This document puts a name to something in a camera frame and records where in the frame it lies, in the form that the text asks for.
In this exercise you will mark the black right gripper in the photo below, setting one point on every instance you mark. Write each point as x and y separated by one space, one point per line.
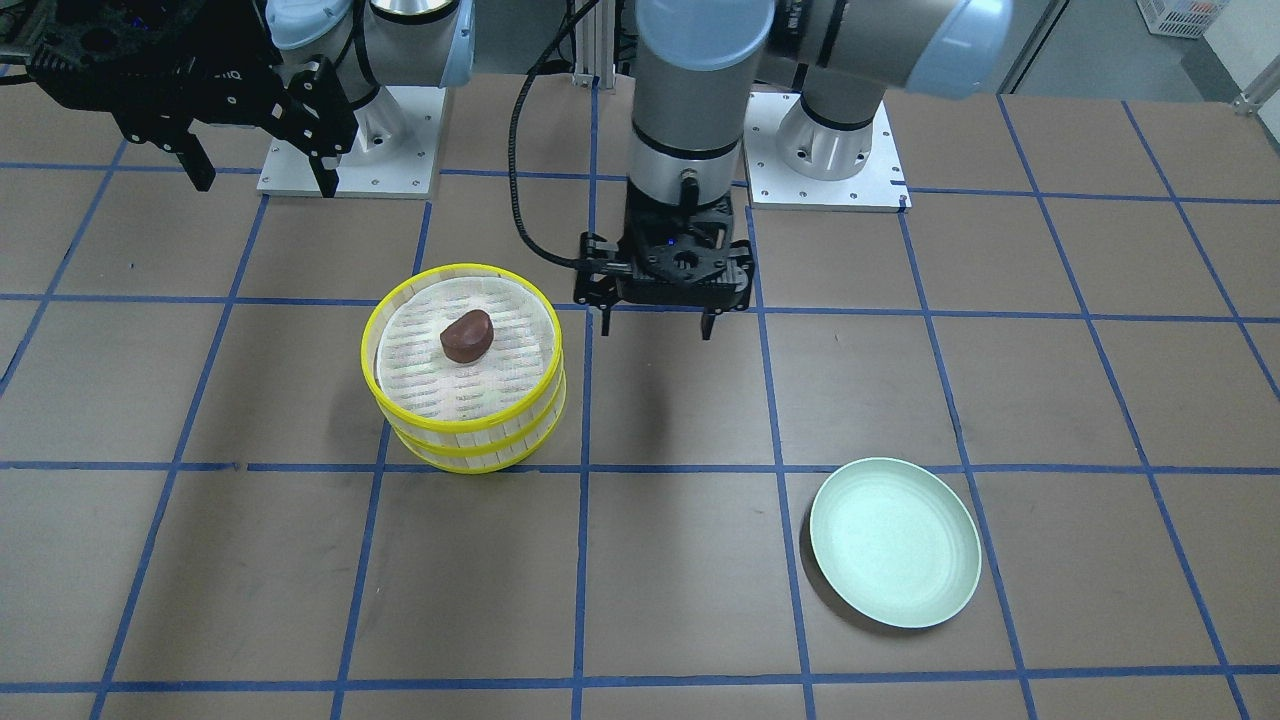
208 88

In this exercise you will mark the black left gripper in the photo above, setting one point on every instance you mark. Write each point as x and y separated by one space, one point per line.
597 281

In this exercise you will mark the brown steamed bun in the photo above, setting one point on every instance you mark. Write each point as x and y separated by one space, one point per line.
468 338

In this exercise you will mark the yellow steamer basket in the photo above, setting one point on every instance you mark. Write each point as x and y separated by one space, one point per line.
406 370
491 449

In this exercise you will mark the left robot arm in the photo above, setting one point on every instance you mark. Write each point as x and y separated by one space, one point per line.
699 62

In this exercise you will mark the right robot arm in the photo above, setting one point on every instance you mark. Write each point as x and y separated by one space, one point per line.
352 92

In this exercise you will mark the light green plate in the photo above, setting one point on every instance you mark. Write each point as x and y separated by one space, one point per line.
895 543

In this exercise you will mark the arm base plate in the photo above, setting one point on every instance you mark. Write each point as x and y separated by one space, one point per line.
398 146
795 163

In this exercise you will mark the aluminium frame post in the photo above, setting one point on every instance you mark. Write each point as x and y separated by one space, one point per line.
595 47

